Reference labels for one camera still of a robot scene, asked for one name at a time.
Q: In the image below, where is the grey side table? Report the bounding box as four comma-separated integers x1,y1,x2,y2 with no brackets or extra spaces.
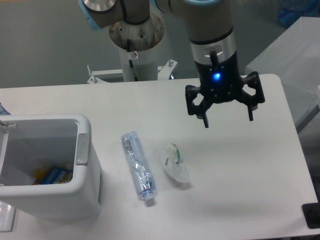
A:
245,17,320,126

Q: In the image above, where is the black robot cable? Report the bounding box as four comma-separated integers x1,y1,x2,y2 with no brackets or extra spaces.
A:
126,38,139,82

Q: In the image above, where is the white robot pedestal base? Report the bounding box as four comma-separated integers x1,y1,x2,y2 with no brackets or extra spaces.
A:
86,13,179,85

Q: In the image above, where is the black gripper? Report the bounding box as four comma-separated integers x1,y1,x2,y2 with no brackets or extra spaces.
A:
184,49,266,129

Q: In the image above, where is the blue plastic bag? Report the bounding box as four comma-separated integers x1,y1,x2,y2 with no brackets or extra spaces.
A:
277,0,320,28

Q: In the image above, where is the white trash can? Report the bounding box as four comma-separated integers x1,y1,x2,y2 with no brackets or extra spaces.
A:
0,114,103,219

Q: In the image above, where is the blue yellow box in bin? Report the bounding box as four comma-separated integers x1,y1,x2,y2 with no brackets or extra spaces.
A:
32,167,73,185

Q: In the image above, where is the crushed clear plastic bottle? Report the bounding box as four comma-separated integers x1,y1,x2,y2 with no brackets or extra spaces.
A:
120,131,156,207

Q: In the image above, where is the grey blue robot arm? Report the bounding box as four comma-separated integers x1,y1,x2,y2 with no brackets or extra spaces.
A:
78,0,265,124

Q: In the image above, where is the black device at table edge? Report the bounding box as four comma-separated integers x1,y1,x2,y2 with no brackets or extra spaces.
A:
302,202,320,229

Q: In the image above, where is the blue white packet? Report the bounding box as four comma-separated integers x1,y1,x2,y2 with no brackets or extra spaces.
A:
0,103,11,116

